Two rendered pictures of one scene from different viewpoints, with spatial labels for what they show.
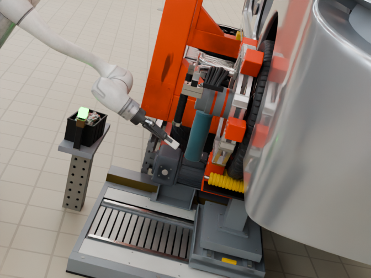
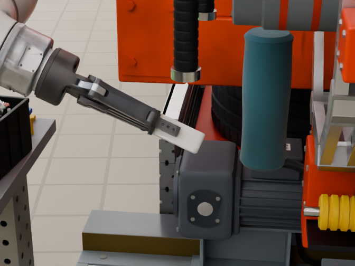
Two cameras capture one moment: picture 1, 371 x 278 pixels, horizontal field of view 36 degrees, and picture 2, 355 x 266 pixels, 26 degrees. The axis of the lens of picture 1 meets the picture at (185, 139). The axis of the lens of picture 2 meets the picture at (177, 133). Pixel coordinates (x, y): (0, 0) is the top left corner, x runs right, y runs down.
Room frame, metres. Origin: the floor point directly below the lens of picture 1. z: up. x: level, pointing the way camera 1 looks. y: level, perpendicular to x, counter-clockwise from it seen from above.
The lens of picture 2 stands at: (1.29, -0.07, 1.12)
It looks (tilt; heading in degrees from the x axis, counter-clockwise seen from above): 23 degrees down; 8
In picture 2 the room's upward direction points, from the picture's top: straight up
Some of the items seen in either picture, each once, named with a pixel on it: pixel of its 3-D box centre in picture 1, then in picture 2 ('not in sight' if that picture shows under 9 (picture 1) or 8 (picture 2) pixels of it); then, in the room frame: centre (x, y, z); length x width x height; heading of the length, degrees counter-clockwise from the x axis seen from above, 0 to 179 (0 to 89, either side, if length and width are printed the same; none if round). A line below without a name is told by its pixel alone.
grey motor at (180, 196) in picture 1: (187, 181); (268, 216); (2.83, -0.08, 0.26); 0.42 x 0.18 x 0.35; 91
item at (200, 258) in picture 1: (227, 241); not in sight; (2.52, -0.35, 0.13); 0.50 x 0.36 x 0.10; 1
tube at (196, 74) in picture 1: (217, 67); not in sight; (2.42, -0.06, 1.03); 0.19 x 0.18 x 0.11; 91
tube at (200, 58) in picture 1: (218, 57); not in sight; (2.62, -0.05, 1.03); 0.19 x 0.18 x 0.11; 91
